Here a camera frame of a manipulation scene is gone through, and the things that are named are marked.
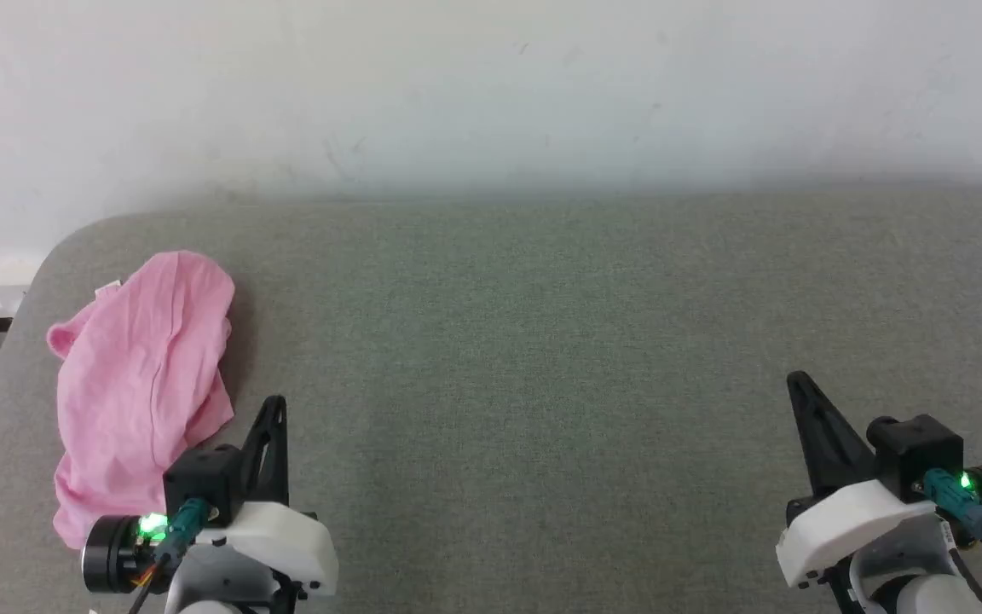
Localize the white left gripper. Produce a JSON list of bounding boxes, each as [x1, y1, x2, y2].
[[191, 395, 339, 599]]

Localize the grey fabric sofa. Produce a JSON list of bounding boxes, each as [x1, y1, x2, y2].
[[0, 183, 982, 614]]

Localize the thin black cable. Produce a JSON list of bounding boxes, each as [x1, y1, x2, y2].
[[944, 546, 982, 614]]

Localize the pink garment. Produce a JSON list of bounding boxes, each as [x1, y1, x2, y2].
[[46, 250, 236, 551]]

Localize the cable with teal plug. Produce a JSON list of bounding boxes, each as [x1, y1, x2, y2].
[[922, 468, 982, 569], [127, 499, 212, 614]]

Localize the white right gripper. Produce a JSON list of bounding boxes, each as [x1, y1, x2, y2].
[[777, 370, 940, 590]]

